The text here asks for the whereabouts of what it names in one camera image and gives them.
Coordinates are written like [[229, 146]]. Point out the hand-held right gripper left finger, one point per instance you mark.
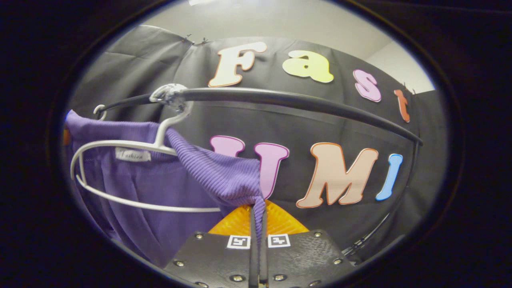
[[216, 260]]

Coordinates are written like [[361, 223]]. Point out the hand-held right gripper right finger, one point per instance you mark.
[[304, 260]]

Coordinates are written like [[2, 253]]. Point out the purple ribbed knit top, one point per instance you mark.
[[160, 188]]

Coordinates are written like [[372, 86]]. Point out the black clothes rack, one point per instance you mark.
[[280, 97]]

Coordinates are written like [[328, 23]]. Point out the white plastic hanger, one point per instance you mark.
[[94, 109], [170, 94]]

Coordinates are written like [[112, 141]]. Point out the black backdrop cloth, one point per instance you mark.
[[140, 68]]

